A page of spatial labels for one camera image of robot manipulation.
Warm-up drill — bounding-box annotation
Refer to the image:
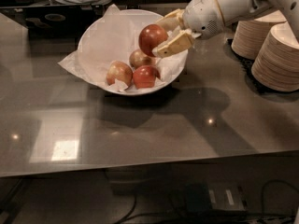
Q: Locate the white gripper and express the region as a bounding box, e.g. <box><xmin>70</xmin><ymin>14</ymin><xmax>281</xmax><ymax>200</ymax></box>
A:
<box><xmin>152</xmin><ymin>0</ymin><xmax>224</xmax><ymax>58</ymax></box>

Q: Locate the red apple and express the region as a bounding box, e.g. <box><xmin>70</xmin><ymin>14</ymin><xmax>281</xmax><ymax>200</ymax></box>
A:
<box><xmin>138</xmin><ymin>24</ymin><xmax>168</xmax><ymax>57</ymax></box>
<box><xmin>106</xmin><ymin>61</ymin><xmax>133</xmax><ymax>86</ymax></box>
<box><xmin>133</xmin><ymin>65</ymin><xmax>160</xmax><ymax>89</ymax></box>

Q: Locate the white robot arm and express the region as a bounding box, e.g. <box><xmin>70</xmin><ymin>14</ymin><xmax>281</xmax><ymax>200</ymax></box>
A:
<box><xmin>152</xmin><ymin>0</ymin><xmax>299</xmax><ymax>58</ymax></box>

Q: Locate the top yellow-red apple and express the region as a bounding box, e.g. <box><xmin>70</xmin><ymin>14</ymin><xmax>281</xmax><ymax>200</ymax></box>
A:
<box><xmin>129</xmin><ymin>49</ymin><xmax>156</xmax><ymax>69</ymax></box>

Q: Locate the white bowl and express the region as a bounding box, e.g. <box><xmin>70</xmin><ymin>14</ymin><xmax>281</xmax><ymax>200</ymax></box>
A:
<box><xmin>76</xmin><ymin>8</ymin><xmax>190</xmax><ymax>97</ymax></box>

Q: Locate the white paper liner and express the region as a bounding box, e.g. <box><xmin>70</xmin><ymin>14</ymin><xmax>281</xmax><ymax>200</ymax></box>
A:
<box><xmin>57</xmin><ymin>3</ymin><xmax>189</xmax><ymax>94</ymax></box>

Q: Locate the far stack of paper plates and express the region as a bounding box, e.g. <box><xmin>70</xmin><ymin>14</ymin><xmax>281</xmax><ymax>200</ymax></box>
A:
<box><xmin>232</xmin><ymin>10</ymin><xmax>287</xmax><ymax>60</ymax></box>

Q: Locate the stack of paper plates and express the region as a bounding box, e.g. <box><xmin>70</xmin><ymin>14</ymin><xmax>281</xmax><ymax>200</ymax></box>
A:
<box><xmin>232</xmin><ymin>10</ymin><xmax>287</xmax><ymax>60</ymax></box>
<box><xmin>251</xmin><ymin>22</ymin><xmax>299</xmax><ymax>92</ymax></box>

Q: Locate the black mat under plates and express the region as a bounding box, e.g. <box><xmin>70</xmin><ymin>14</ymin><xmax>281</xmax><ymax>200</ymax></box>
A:
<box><xmin>233</xmin><ymin>51</ymin><xmax>299</xmax><ymax>94</ymax></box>

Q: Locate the near stack of paper plates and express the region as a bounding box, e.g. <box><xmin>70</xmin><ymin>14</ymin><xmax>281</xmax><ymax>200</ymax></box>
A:
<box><xmin>251</xmin><ymin>22</ymin><xmax>299</xmax><ymax>92</ymax></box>

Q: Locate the black laptop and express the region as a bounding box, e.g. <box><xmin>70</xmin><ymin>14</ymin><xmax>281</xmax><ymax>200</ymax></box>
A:
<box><xmin>0</xmin><ymin>5</ymin><xmax>104</xmax><ymax>31</ymax></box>

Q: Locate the black box under table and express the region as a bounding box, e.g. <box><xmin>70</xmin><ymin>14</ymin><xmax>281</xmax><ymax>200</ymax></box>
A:
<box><xmin>184</xmin><ymin>182</ymin><xmax>248</xmax><ymax>214</ymax></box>

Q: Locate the black cable on floor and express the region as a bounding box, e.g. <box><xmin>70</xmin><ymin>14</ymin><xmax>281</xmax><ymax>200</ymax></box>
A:
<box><xmin>102</xmin><ymin>171</ymin><xmax>299</xmax><ymax>224</ymax></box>

